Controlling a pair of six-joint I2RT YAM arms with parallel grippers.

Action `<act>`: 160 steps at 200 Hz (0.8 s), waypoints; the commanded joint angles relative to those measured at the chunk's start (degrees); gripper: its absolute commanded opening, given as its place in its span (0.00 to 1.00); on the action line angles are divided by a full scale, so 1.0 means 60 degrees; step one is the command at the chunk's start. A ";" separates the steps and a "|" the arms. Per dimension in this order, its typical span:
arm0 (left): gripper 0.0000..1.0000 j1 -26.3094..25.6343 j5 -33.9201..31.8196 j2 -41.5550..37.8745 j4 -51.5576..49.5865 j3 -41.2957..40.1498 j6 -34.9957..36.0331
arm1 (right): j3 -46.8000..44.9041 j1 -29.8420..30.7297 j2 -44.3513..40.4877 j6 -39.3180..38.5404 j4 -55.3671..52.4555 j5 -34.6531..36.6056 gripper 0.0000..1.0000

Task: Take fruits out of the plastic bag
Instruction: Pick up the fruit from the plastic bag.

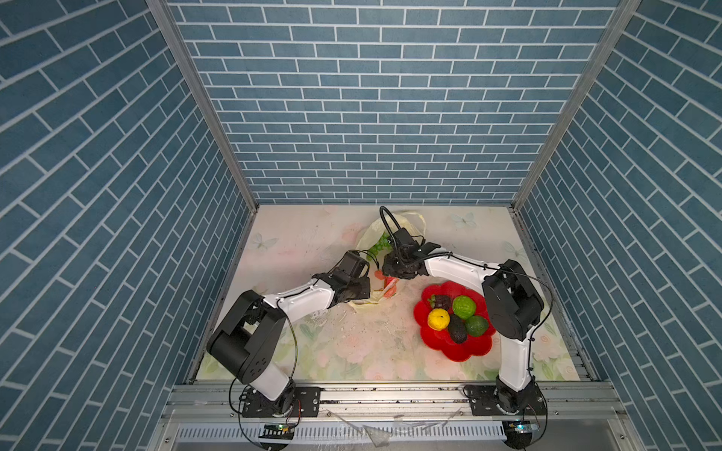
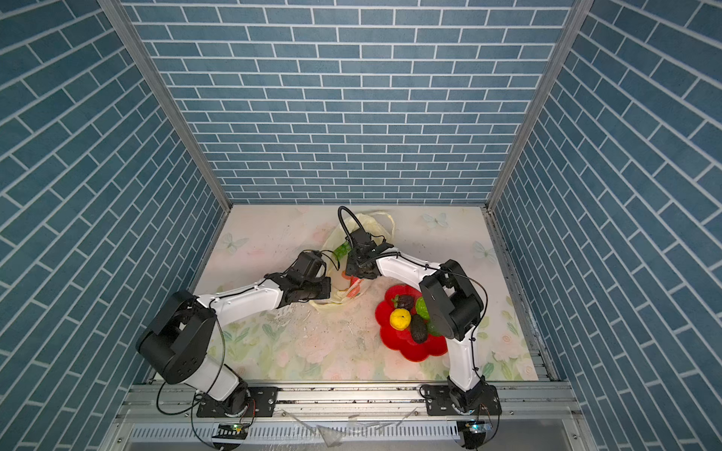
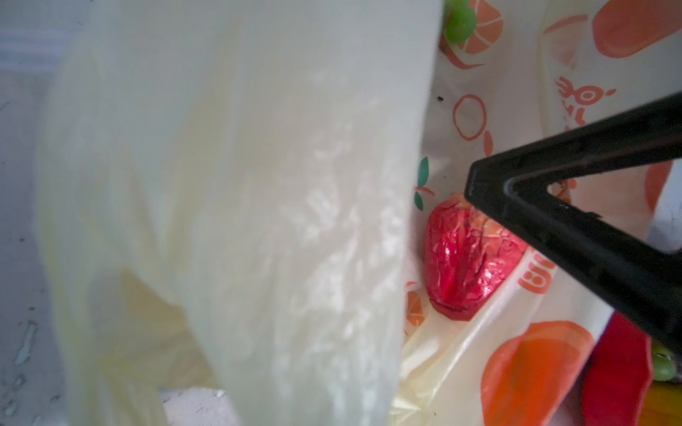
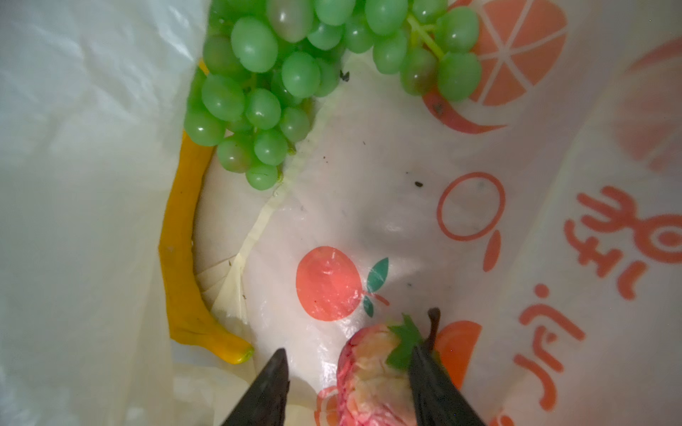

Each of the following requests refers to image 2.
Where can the dark mangosteen toy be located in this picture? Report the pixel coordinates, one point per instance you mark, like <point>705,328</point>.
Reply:
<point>405,301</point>

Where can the right circuit board with wires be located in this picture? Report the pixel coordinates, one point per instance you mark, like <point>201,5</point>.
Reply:
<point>474,433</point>

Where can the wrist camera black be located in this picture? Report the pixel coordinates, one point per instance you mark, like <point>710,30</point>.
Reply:
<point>362,241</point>
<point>309,264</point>

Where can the dark green avocado toy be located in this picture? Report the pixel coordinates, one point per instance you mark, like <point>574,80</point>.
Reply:
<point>432,330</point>

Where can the left circuit board with wires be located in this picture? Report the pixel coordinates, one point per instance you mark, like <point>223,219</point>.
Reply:
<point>228,437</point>

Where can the red flower-shaped plastic plate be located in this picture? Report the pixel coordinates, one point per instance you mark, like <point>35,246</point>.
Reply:
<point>402,341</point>

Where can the circuit board with wires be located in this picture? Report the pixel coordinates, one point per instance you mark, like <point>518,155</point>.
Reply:
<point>474,433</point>
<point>228,437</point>

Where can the crumpled clear plastic wrap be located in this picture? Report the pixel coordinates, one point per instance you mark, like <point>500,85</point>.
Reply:
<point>337,433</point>

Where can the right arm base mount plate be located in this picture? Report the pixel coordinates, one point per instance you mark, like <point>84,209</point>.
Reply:
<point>447,400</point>

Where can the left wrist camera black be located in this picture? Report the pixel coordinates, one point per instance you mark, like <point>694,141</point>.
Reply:
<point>309,264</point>

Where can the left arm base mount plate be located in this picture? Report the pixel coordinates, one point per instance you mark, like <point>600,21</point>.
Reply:
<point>243,402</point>

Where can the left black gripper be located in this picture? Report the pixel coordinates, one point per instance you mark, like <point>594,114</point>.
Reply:
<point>326,288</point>

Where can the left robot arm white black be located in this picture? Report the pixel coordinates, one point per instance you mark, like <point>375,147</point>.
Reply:
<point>177,340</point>

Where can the green grape bunch toy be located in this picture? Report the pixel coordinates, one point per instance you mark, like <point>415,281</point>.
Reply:
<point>343,250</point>

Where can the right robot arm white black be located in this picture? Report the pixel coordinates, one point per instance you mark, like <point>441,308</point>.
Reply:
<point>455,307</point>

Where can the yellow lemon toy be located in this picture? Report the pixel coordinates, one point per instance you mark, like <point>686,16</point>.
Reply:
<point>400,319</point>

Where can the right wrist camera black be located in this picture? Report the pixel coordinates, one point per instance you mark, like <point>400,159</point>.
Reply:
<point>362,241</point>

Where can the green lime toy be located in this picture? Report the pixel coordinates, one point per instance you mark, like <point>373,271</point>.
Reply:
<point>421,309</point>

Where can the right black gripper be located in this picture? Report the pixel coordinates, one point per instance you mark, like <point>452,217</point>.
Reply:
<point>351,267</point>

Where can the yellowish plastic fruit-print bag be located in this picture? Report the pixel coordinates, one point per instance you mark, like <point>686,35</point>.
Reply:
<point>346,286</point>

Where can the aluminium front rail frame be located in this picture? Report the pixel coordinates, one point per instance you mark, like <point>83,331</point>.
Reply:
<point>536,415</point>

